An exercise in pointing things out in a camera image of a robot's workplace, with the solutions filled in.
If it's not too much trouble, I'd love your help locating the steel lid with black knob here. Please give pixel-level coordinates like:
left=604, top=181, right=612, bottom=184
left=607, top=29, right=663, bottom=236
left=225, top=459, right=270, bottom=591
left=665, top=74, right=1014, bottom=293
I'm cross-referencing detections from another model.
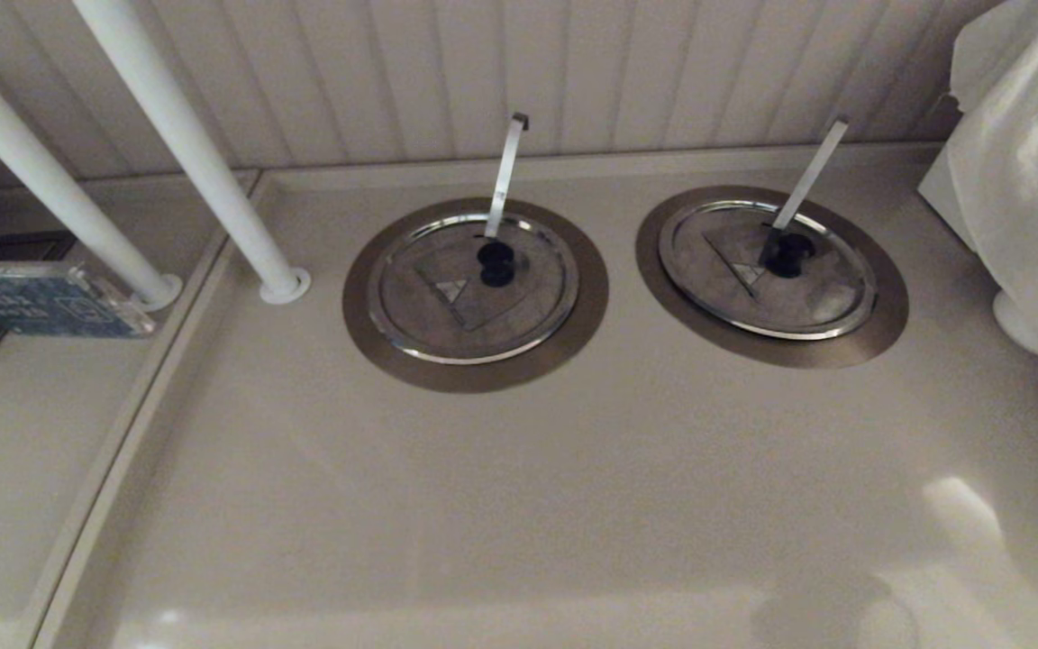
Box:
left=659, top=198, right=878, bottom=342
left=366, top=212, right=580, bottom=366

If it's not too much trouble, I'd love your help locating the brown round well rim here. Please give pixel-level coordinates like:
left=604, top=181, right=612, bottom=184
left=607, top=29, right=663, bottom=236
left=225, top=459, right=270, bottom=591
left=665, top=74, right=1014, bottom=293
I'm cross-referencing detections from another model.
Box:
left=634, top=185, right=909, bottom=369
left=342, top=197, right=610, bottom=394

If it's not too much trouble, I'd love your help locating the white slanted pole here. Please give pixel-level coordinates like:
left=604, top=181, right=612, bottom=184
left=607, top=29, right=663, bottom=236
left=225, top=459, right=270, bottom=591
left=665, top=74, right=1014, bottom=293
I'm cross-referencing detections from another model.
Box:
left=70, top=0, right=313, bottom=305
left=0, top=27, right=183, bottom=312

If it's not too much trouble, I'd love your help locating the white covered appliance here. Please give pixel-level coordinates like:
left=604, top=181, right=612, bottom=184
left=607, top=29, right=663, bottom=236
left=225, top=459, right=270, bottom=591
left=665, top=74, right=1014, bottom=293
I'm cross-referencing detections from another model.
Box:
left=915, top=144, right=1038, bottom=360

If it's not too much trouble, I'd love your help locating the blue sign in acrylic holder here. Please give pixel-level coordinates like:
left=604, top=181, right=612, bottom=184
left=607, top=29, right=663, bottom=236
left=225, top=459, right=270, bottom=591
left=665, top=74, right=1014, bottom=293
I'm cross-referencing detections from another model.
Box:
left=0, top=261, right=158, bottom=339

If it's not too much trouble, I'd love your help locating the left steel ladle handle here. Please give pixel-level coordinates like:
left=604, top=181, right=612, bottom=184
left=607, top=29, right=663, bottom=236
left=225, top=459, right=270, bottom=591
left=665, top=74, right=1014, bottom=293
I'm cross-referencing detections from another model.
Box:
left=483, top=112, right=529, bottom=240

